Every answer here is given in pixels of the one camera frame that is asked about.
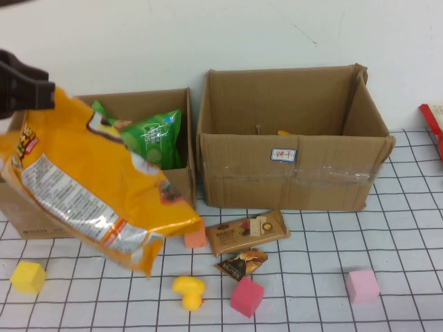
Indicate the orange chip bag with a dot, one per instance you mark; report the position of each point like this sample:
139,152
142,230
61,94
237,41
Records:
86,173

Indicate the white label red handwriting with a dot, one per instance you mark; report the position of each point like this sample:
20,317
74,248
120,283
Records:
284,155

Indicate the orange snack piece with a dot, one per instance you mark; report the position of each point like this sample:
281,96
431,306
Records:
285,133

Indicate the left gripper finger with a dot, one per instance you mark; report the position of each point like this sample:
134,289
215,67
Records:
27,95
20,69

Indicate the green chip bag blue emblem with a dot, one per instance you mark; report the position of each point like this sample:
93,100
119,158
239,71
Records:
159,138

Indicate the pink foam cube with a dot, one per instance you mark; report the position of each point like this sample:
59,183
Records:
361,287

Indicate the yellow rubber duck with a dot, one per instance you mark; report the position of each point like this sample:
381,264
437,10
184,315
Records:
190,294

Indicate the orange foam block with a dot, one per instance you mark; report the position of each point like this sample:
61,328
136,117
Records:
197,240

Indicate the taped cardboard box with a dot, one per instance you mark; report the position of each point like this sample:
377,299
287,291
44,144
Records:
249,180

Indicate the white grid tablecloth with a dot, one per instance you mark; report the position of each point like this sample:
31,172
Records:
311,242

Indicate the yellow foam cube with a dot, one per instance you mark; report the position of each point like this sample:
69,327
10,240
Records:
27,278

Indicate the small dark snack packet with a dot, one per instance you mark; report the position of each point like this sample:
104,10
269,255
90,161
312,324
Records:
242,264

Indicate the magenta foam cube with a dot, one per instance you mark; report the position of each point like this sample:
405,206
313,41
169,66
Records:
245,297

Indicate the brown wafer biscuit packet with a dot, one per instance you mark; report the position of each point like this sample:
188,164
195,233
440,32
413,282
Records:
235,238

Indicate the red snack packet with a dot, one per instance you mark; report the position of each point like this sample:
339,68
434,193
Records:
432,119

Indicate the cardboard box with F2 print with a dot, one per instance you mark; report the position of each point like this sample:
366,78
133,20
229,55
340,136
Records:
180,183

